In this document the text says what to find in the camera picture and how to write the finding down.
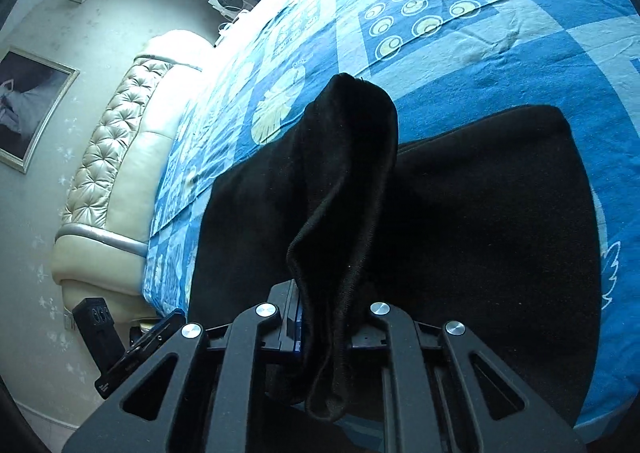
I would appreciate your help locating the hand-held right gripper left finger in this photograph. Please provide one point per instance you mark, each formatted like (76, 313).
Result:
(297, 333)

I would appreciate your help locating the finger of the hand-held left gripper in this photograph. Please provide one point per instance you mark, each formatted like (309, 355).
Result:
(145, 345)

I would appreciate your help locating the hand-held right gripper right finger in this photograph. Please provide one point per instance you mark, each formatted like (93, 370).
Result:
(385, 328)

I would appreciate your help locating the black studded pants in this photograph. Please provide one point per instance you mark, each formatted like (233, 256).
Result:
(475, 233)

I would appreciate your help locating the cream tufted leather headboard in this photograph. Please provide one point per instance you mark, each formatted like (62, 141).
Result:
(125, 173)

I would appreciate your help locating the blue patterned bed sheet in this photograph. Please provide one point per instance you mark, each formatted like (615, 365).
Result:
(450, 33)

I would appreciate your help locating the white power strip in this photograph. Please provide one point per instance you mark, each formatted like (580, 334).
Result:
(225, 30)

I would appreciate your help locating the white box fan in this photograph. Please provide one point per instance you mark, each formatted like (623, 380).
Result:
(229, 3)

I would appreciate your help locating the framed wall picture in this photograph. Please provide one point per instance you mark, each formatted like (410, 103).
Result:
(30, 108)

